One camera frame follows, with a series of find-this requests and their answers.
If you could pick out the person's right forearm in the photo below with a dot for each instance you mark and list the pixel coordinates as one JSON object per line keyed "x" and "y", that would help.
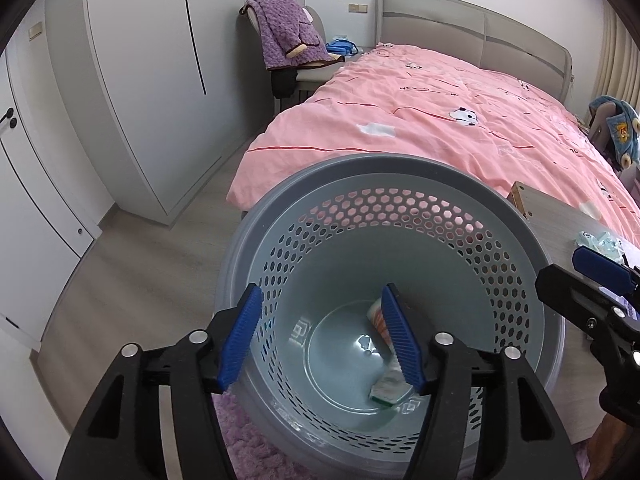
{"x": 607, "y": 445}

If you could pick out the grey chair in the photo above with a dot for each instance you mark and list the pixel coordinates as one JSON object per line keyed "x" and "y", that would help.
{"x": 312, "y": 74}

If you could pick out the white wardrobe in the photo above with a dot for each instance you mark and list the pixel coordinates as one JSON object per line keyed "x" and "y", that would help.
{"x": 150, "y": 85}

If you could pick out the grey upholstered bed headboard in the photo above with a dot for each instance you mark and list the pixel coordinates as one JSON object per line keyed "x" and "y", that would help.
{"x": 430, "y": 25}

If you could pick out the white orange wrapper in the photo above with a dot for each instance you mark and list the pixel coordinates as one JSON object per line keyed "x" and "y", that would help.
{"x": 387, "y": 385}

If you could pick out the pink printed duvet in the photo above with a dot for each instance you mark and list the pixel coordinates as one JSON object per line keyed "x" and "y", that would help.
{"x": 425, "y": 125}

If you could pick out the purple fleece blanket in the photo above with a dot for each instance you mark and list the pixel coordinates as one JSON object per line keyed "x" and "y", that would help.
{"x": 285, "y": 30}

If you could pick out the blue white soft packet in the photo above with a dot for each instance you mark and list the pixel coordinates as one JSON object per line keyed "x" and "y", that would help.
{"x": 600, "y": 242}

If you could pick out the beige curtain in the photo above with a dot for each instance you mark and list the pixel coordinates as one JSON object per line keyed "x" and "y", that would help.
{"x": 617, "y": 60}

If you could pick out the blue printed cloth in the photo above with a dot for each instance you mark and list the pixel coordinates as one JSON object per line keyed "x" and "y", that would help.
{"x": 620, "y": 130}

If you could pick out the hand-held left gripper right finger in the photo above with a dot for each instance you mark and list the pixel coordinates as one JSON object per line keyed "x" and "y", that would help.
{"x": 400, "y": 340}

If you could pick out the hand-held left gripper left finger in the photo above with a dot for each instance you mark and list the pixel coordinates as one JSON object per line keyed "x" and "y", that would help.
{"x": 242, "y": 340}

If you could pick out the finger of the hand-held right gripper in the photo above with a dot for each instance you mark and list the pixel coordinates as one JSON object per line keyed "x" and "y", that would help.
{"x": 600, "y": 267}
{"x": 565, "y": 290}

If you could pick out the beige wall socket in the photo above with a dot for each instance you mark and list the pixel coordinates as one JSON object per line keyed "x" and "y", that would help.
{"x": 358, "y": 7}

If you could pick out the purple fluffy rug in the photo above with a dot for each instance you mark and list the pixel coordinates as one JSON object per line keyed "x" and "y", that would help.
{"x": 250, "y": 450}

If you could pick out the beige wall switch plate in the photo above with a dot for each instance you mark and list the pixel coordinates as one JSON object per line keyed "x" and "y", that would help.
{"x": 35, "y": 31}

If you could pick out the blue bag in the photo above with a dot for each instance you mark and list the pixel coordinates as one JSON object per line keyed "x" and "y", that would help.
{"x": 340, "y": 47}

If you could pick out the white cabinet door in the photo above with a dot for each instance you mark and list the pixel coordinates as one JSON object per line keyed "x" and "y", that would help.
{"x": 35, "y": 185}

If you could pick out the grey perforated plastic basket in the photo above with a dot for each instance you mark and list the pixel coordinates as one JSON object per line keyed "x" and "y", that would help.
{"x": 390, "y": 167}

